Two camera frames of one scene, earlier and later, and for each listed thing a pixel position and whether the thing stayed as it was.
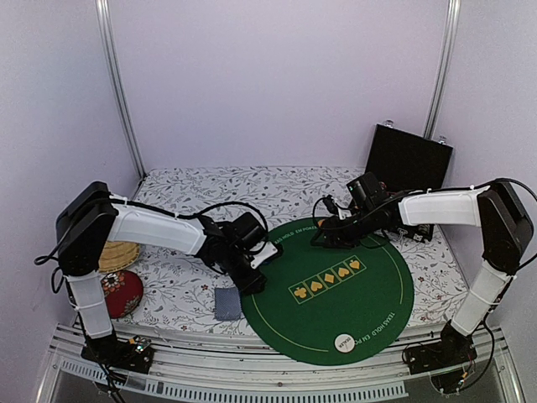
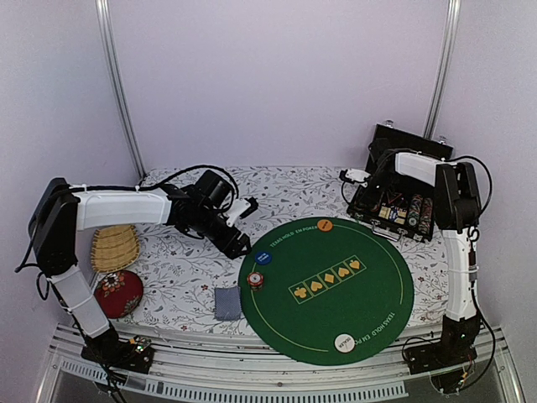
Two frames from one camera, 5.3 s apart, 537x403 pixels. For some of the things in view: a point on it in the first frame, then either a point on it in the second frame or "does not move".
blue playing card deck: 227,303 does not move
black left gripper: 250,286 to 233,252
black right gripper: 334,235 to 368,200
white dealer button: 344,342 does not move
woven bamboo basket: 117,254 does not move
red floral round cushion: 122,290 does not move
